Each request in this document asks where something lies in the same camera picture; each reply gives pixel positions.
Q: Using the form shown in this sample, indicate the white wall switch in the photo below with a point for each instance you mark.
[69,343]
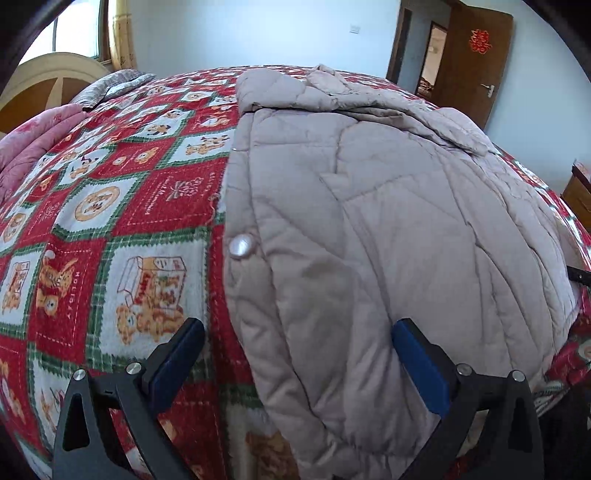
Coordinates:
[355,28]

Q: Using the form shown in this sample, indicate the brown wooden door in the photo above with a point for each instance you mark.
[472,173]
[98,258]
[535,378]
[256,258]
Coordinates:
[466,78]

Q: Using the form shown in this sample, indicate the striped grey pillow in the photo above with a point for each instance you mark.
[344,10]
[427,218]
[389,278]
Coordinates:
[113,85]

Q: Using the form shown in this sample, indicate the pink folded quilt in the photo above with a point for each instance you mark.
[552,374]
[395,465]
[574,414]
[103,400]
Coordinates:
[32,138]

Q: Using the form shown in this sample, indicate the wooden bed headboard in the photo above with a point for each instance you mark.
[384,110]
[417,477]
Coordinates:
[27,94]

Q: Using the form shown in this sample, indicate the window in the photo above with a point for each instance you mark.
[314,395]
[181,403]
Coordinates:
[76,32]

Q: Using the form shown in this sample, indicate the red checked printed bedsheet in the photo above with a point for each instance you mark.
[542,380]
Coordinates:
[138,194]

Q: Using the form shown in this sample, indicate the brown door frame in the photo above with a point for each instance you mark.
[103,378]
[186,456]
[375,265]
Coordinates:
[397,46]

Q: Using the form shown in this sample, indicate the beige quilted down jacket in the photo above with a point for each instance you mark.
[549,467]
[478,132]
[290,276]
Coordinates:
[369,230]

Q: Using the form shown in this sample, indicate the red paper door decoration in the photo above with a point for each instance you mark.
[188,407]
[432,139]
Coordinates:
[479,41]

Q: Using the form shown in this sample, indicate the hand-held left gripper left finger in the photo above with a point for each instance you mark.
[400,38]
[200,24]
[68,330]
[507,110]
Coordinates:
[173,374]

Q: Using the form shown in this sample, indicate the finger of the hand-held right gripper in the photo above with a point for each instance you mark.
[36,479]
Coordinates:
[581,275]

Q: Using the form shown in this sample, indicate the yellow patterned curtain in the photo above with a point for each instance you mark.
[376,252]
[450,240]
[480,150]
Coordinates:
[122,37]

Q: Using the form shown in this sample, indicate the wooden dresser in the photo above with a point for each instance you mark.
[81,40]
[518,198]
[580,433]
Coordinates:
[579,196]

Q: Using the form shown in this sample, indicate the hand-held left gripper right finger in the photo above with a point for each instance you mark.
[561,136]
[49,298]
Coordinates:
[422,364]

